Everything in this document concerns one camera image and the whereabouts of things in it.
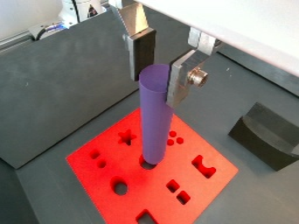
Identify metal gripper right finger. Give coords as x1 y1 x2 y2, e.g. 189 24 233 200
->
165 28 222 108

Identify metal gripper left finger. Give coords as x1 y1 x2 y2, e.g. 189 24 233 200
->
108 0 156 81

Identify purple round cylinder peg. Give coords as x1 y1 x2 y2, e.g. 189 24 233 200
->
138 64 173 165

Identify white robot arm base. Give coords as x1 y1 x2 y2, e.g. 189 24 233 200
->
26 0 108 41

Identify dark grey upright panel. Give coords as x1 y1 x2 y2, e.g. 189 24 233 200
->
0 12 136 168

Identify black foam block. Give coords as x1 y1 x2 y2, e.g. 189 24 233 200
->
228 102 299 171

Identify red shape sorting board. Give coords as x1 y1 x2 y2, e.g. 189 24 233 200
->
66 110 238 224

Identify aluminium frame rail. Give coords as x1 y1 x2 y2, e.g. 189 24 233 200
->
0 31 33 53

